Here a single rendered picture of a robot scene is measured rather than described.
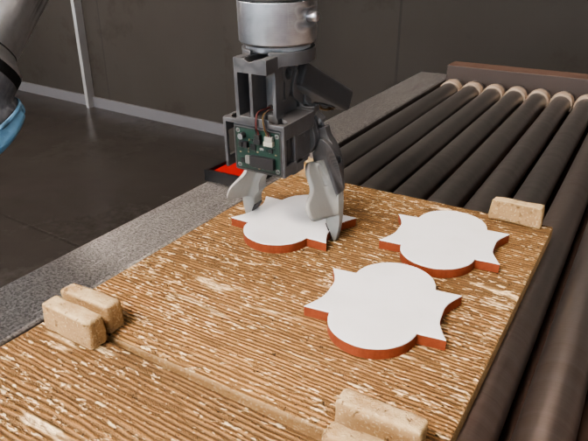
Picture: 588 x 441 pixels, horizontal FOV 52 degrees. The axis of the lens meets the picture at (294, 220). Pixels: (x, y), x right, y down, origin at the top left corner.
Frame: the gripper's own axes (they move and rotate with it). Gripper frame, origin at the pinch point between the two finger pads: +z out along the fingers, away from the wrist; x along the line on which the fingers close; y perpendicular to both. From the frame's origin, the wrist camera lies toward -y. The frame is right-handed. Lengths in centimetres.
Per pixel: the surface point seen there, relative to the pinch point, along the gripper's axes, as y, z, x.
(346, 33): -255, 30, -120
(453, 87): -87, 6, -8
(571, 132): -61, 5, 21
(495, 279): 0.2, 0.7, 22.9
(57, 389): 32.6, -0.6, -0.7
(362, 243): 0.0, 0.7, 8.6
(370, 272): 6.9, -0.7, 12.7
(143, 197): -150, 101, -184
